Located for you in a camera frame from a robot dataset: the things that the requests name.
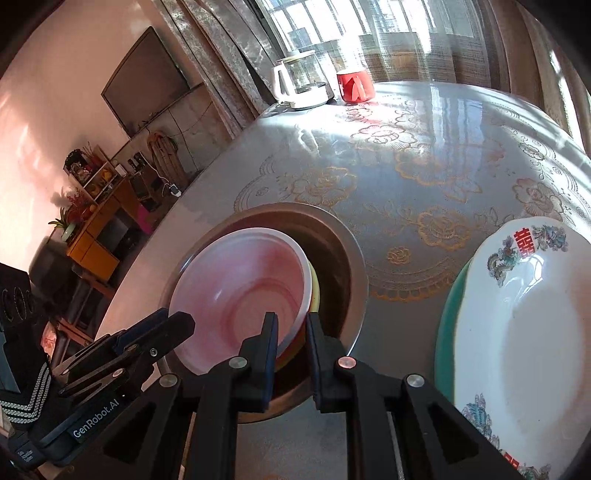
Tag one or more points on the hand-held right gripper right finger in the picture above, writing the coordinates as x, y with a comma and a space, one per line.
315, 369

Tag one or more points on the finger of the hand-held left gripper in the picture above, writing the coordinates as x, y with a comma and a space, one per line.
157, 339
138, 327

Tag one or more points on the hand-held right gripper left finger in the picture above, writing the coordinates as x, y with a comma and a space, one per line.
271, 369

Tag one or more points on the yellow plastic bowl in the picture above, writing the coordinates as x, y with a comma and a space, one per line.
315, 295

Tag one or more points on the red plastic bowl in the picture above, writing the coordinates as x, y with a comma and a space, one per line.
240, 295

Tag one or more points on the stainless steel bowl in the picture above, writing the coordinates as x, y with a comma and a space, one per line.
341, 258

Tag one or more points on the teal plate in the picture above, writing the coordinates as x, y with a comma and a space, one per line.
445, 350

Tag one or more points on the white printed plate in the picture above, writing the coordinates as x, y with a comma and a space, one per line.
545, 346

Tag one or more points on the dark low cabinet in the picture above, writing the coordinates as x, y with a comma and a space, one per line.
55, 277

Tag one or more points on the orange wooden shelf cabinet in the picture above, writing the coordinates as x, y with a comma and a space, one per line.
92, 230

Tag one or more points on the pink bin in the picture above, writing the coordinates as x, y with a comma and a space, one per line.
145, 218

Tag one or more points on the green potted plant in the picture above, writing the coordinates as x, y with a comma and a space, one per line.
64, 228

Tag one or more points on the white charger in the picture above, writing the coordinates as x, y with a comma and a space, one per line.
174, 189

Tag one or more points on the wooden chair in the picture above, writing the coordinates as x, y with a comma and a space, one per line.
164, 157

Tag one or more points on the floral lace tablecloth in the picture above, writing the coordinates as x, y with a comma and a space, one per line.
415, 161

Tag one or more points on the white glass electric kettle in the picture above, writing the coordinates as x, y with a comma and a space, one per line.
284, 87

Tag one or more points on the red cup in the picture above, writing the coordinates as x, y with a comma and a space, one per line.
353, 87

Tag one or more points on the grey patterned curtain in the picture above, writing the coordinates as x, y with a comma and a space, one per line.
221, 55

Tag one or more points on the sheer white curtain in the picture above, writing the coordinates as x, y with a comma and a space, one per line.
392, 50

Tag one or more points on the barred window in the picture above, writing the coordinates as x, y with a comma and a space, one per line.
369, 18

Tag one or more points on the beige patterned curtain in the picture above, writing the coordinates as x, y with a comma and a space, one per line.
554, 69

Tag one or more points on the wall-mounted television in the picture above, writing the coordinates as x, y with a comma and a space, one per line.
143, 83

